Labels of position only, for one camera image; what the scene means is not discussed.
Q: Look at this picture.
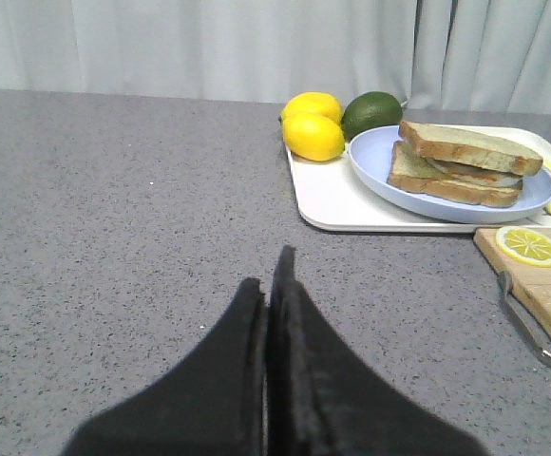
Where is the green lime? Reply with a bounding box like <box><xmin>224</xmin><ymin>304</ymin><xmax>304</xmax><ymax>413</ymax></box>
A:
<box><xmin>341</xmin><ymin>91</ymin><xmax>403</xmax><ymax>142</ymax></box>

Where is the bread slice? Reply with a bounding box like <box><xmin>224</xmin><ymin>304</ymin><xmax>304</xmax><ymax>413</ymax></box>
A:
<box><xmin>387</xmin><ymin>141</ymin><xmax>523</xmax><ymax>208</ymax></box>
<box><xmin>398</xmin><ymin>121</ymin><xmax>543</xmax><ymax>176</ymax></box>

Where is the metal cutting board handle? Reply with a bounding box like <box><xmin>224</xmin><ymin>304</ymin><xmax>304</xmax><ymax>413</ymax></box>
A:
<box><xmin>497</xmin><ymin>271</ymin><xmax>551</xmax><ymax>369</ymax></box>

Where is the light blue plate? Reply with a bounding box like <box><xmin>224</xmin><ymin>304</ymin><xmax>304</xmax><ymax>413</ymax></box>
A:
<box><xmin>348</xmin><ymin>126</ymin><xmax>551</xmax><ymax>225</ymax></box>

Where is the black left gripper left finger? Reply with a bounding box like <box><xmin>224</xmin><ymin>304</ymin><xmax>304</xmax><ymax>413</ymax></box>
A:
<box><xmin>63</xmin><ymin>278</ymin><xmax>267</xmax><ymax>455</ymax></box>

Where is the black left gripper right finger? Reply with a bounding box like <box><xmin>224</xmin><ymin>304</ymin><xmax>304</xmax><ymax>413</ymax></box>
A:
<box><xmin>266</xmin><ymin>245</ymin><xmax>487</xmax><ymax>455</ymax></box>

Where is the white rectangular tray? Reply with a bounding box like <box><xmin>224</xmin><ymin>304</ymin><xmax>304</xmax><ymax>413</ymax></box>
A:
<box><xmin>288</xmin><ymin>148</ymin><xmax>551</xmax><ymax>233</ymax></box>

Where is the front yellow lemon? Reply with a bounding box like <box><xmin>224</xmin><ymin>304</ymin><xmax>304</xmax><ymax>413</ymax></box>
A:
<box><xmin>282</xmin><ymin>112</ymin><xmax>345</xmax><ymax>162</ymax></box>

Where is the yellow lemon slice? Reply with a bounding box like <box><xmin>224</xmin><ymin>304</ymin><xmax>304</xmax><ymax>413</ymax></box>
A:
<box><xmin>495</xmin><ymin>226</ymin><xmax>551</xmax><ymax>268</ymax></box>

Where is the back yellow lemon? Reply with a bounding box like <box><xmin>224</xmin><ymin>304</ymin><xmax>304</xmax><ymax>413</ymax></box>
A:
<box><xmin>279</xmin><ymin>91</ymin><xmax>343</xmax><ymax>124</ymax></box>

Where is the white curtain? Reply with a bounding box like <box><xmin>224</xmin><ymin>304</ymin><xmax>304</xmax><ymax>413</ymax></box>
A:
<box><xmin>0</xmin><ymin>1</ymin><xmax>551</xmax><ymax>114</ymax></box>

